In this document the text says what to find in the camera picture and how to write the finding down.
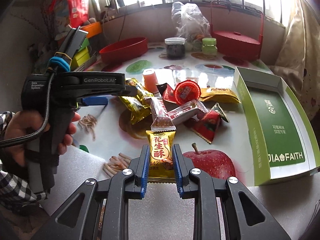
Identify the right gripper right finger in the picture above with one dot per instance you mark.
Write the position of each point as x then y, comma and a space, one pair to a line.
223, 205

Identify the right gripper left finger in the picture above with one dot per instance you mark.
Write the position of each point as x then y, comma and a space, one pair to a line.
100, 209

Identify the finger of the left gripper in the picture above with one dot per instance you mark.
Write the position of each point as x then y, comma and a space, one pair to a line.
127, 90
92, 101

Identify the gold candy bar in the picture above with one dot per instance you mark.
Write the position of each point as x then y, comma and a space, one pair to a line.
136, 104

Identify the yellow peanut candy packet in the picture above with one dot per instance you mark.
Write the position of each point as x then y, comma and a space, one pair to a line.
161, 169

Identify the pink jelly cup red lid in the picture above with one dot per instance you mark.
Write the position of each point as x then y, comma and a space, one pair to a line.
185, 91

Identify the plaid sleeve forearm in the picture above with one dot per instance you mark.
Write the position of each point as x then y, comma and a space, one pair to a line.
15, 189

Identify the red oval tray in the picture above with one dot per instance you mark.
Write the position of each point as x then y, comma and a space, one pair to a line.
124, 50

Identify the green yellow stacked boxes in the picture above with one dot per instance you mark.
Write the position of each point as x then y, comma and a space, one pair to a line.
81, 56

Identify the white foam sheet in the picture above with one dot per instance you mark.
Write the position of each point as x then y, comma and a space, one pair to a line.
162, 214

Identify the white red candy packet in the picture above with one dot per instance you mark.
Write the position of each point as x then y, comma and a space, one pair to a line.
161, 119
187, 111

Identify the orange box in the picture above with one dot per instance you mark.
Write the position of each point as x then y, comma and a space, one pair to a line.
93, 29

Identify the dark jar white lid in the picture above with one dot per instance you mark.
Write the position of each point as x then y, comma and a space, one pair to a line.
175, 47

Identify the green cardboard box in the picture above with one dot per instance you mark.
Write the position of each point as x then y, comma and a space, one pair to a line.
283, 142

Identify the red snack bag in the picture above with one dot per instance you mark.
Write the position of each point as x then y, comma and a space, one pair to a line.
68, 12

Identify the red triangular snack packet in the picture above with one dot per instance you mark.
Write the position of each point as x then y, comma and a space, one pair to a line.
206, 126

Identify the long yellow snack packet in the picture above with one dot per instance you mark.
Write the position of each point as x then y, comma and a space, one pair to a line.
220, 95

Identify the clear plastic bag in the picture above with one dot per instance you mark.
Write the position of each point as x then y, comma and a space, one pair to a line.
190, 24

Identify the green glass jar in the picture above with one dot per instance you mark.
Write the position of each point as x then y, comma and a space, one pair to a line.
209, 46

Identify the beige patterned curtain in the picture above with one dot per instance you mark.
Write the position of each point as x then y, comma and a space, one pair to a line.
298, 59

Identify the red basket with handle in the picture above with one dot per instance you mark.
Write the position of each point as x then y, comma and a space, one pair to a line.
237, 45

